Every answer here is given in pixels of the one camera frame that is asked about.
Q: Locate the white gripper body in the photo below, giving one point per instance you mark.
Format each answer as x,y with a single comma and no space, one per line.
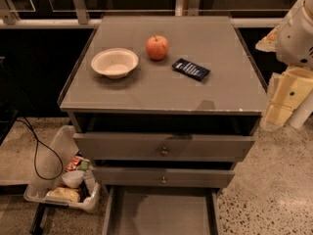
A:
294,39

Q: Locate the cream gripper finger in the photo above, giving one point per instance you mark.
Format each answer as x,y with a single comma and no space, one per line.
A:
268,42
285,94

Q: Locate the blue rxbar blueberry wrapper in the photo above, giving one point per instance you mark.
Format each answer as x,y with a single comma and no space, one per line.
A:
191,69

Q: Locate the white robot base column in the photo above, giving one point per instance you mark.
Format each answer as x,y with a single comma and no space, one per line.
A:
302,113

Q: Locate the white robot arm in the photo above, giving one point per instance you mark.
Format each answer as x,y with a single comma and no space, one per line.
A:
308,4

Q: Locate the grey drawer cabinet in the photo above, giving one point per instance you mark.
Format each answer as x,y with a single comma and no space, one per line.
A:
154,98

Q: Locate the grey open bottom drawer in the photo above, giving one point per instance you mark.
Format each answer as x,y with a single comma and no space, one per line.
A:
134,210

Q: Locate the grey top drawer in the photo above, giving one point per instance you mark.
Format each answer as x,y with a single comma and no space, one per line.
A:
163,147

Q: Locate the grey middle drawer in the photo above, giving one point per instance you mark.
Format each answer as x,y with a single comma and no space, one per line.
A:
164,177

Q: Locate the metal window railing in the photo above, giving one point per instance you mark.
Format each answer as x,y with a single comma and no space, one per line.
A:
86,13

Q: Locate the red apple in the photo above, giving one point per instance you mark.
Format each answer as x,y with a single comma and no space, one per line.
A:
157,47

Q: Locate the white paper bowl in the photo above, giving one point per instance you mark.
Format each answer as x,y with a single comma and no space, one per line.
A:
115,63

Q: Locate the green snack packet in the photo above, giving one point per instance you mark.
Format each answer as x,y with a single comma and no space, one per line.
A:
84,165

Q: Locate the red snack packet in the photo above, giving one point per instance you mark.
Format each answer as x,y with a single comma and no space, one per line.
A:
73,164

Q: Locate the small white cup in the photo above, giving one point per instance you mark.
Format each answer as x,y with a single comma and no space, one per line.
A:
73,179

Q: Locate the clear plastic bin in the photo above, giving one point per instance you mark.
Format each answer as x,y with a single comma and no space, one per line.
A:
50,164

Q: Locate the yellow snack bag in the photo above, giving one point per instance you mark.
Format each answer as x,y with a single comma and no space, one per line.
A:
66,193

